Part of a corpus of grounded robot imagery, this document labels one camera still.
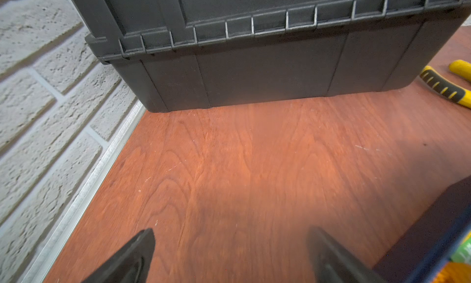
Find yellow black pliers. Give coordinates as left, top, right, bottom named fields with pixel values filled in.
left=419, top=60, right=471, bottom=109

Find dark blue storage box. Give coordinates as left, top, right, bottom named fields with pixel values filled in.
left=373, top=176, right=471, bottom=283

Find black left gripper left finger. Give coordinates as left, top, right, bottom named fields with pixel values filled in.
left=84, top=228, right=155, bottom=283

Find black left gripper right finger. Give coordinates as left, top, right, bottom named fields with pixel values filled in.
left=307, top=227, right=385, bottom=283

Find black plastic toolbox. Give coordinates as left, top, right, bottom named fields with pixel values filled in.
left=71, top=0, right=471, bottom=113

